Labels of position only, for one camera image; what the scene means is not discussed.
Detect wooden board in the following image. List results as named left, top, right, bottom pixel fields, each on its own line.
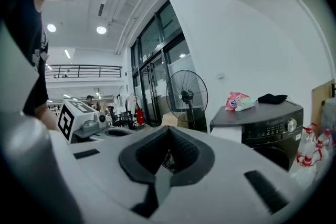
left=311, top=79, right=336, bottom=130

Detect black balcony railing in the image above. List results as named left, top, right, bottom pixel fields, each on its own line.
left=44, top=64, right=123, bottom=79

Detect person's black printed t-shirt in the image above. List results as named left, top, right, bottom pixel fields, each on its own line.
left=0, top=0, right=50, bottom=116

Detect cluster of red-capped plastic bottles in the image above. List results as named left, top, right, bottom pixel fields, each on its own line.
left=296, top=123, right=336, bottom=169

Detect dark grey washing machine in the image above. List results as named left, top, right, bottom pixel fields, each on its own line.
left=209, top=100, right=305, bottom=172

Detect clear plastic bag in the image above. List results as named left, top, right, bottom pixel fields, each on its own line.
left=319, top=98, right=336, bottom=140

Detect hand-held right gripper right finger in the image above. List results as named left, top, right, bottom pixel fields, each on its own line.
left=148, top=125, right=308, bottom=224

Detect red and white packet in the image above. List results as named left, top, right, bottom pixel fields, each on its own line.
left=225, top=91, right=250, bottom=112

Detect black folded cloth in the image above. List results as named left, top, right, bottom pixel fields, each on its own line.
left=257, top=93, right=289, bottom=105

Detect red bag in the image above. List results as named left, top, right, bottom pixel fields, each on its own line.
left=135, top=108, right=145, bottom=124

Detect black-framed glass doors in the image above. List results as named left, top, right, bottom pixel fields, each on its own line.
left=130, top=0, right=196, bottom=128

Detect black pedestal fan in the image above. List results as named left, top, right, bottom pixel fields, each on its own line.
left=165, top=69, right=209, bottom=131

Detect cardboard box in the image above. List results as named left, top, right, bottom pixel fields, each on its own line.
left=161, top=112, right=190, bottom=130

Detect pale green packet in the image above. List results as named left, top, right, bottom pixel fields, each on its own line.
left=234, top=98, right=257, bottom=112

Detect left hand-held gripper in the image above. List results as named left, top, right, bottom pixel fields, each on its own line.
left=57, top=99, right=135, bottom=145

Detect white detergent drawer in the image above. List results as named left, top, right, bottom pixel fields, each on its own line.
left=210, top=126, right=243, bottom=144

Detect silver washing machine knob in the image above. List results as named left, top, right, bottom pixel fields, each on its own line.
left=285, top=118, right=298, bottom=133

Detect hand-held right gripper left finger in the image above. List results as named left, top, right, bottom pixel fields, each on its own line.
left=49, top=125, right=171, bottom=224

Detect person's left forearm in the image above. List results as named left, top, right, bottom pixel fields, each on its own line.
left=35, top=101, right=61, bottom=132

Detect black office chair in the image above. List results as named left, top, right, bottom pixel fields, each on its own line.
left=107, top=105, right=138, bottom=130

